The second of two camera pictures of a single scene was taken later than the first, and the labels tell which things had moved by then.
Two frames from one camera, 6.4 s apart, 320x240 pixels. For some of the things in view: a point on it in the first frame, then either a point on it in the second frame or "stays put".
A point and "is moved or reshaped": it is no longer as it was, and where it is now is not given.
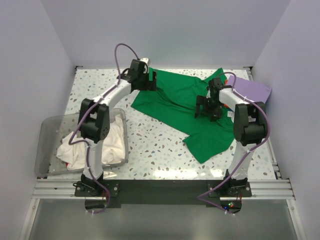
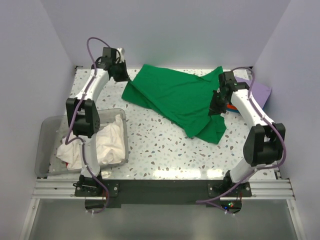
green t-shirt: [175, 99] is moved or reshaped
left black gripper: [150, 85] -> [125, 77]
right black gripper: [201, 100] -> [213, 108]
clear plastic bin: [61, 149] stays put
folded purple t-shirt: [249, 90] stays put
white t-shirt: [113, 147] stays put
